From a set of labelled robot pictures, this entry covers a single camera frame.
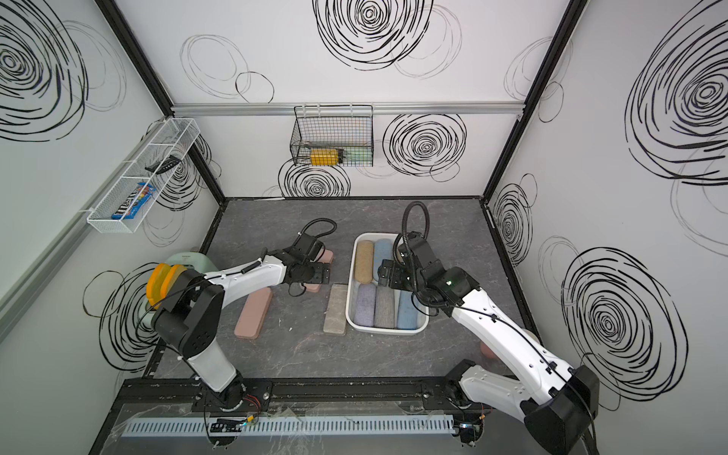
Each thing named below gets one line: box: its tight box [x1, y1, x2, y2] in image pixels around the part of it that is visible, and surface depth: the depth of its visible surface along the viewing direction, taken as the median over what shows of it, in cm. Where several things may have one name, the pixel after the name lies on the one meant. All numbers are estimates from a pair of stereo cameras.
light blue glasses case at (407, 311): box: [397, 290, 419, 330], surface depth 87 cm
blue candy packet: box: [110, 182, 157, 220], surface depth 71 cm
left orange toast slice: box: [145, 262, 172, 307], surface depth 72 cm
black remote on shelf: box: [144, 154, 182, 175], surface depth 82 cm
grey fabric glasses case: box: [373, 285, 396, 329], surface depth 88 cm
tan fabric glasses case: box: [354, 239, 375, 285], surface depth 95 cm
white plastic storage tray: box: [345, 232, 430, 336], surface depth 89 cm
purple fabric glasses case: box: [352, 283, 377, 328], surface depth 88 cm
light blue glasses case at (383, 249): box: [373, 238, 395, 283], surface depth 97 cm
